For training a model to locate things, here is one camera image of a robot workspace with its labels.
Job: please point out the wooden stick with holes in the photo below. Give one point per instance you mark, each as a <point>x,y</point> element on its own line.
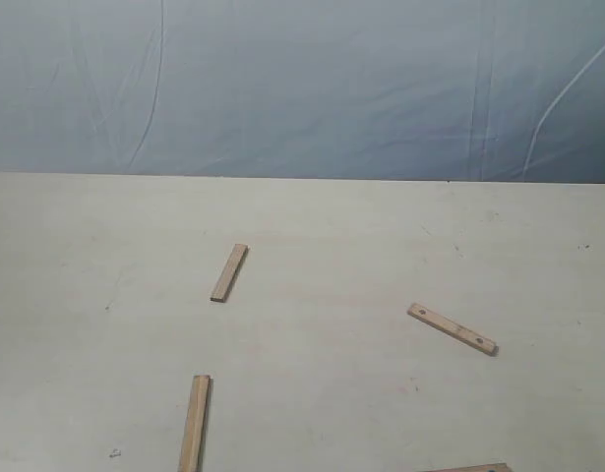
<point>457,331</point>

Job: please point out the grey fabric backdrop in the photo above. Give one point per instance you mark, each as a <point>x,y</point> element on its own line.
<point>394,90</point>

